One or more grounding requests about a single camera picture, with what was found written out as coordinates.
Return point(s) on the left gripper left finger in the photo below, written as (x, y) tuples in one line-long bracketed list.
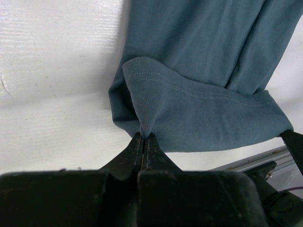
[(128, 161)]

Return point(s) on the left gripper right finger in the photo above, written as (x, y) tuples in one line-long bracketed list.
[(154, 158)]

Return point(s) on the aluminium front rail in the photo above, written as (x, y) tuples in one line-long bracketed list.
[(280, 155)]

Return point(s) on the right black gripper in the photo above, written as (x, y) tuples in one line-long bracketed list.
[(282, 208)]

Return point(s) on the dark blue-grey t shirt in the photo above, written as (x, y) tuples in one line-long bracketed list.
[(194, 72)]

